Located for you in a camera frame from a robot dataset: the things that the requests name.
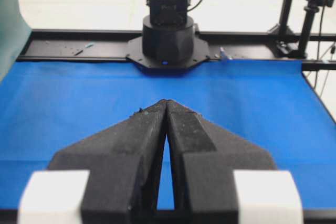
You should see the black camera stand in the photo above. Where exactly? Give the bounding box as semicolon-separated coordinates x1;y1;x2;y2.
267;0;336;59

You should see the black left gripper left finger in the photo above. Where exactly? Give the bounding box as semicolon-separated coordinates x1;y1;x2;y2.
18;99;167;224

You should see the green curtain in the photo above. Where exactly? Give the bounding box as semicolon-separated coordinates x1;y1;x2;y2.
1;0;32;79

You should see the black table frame rail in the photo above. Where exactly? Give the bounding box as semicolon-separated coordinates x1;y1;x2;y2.
18;28;336;71

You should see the blue table cloth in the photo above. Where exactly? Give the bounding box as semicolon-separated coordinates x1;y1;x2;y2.
1;61;335;209

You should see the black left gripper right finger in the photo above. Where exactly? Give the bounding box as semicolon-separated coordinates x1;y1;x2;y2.
166;99;305;224

